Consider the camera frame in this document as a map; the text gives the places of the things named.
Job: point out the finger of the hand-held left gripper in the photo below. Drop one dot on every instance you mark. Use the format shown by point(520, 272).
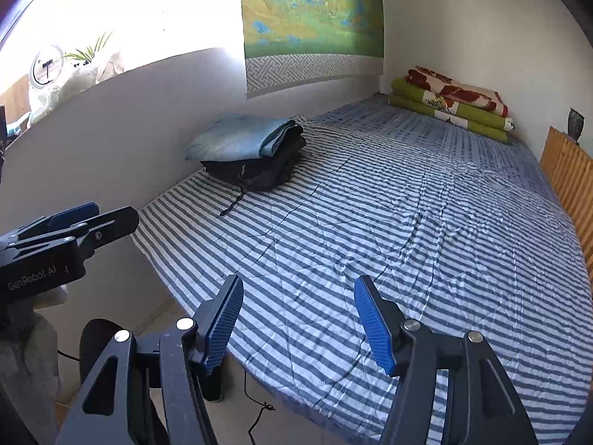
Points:
point(76, 213)
point(111, 225)

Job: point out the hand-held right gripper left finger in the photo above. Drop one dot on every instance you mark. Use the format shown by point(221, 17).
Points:
point(222, 324)

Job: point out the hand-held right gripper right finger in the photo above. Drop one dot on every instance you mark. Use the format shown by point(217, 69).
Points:
point(375, 329)

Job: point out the light blue denim jacket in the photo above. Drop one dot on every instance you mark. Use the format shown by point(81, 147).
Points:
point(231, 139)

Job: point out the black folded pants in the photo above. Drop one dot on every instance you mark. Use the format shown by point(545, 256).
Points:
point(259, 176)

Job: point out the person's left hand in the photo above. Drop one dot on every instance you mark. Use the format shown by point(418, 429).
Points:
point(41, 357)

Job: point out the blue striped bed sheet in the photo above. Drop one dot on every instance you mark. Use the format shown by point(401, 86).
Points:
point(370, 222)

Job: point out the white plastic bag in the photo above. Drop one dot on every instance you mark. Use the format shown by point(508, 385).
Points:
point(78, 83)

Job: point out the brown wooden board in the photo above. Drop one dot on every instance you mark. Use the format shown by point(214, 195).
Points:
point(16, 97)

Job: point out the green windowsill plant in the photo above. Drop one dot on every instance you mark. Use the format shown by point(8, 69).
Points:
point(85, 55)

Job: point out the folded green floral blanket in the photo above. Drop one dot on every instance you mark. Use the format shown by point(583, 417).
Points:
point(444, 97)

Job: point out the wooden slatted panel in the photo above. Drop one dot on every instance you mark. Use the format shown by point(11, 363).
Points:
point(565, 171)

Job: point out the dark vase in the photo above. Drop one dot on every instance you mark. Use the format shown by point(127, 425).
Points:
point(576, 125)

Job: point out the landscape wall poster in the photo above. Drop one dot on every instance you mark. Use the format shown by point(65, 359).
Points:
point(301, 9)

